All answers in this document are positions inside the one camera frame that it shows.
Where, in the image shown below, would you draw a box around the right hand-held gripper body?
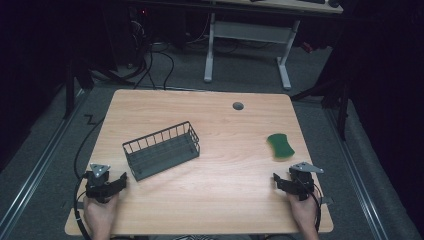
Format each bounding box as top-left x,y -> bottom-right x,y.
287,161 -> 325,202

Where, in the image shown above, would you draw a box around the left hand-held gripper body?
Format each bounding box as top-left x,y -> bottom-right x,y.
84,162 -> 116,205

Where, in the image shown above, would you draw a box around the green sponge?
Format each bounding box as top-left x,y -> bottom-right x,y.
266,132 -> 296,162

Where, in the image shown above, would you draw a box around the dark grey wire basket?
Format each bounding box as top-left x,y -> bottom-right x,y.
121,120 -> 201,182

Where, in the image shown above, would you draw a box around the person's left hand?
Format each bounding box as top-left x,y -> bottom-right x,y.
82,193 -> 120,238

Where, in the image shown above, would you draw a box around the person's right hand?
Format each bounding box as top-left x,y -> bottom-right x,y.
287,190 -> 320,234

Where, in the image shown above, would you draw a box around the black metal stand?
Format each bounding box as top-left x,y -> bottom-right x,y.
289,74 -> 351,141
62,56 -> 96,120

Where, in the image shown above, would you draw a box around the white-framed desk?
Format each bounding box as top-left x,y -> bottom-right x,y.
186,0 -> 344,92

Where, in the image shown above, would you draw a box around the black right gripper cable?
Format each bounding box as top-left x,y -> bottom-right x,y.
311,184 -> 324,234

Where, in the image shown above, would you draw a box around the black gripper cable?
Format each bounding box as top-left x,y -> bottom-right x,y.
72,114 -> 106,240
311,184 -> 324,234

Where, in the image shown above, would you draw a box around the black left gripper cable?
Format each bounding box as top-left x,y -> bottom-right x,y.
72,114 -> 106,240

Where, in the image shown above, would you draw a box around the metal floor rail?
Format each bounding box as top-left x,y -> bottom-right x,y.
324,106 -> 391,240
0,88 -> 91,234

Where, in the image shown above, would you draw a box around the black floor cables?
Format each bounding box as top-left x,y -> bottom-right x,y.
114,19 -> 176,91

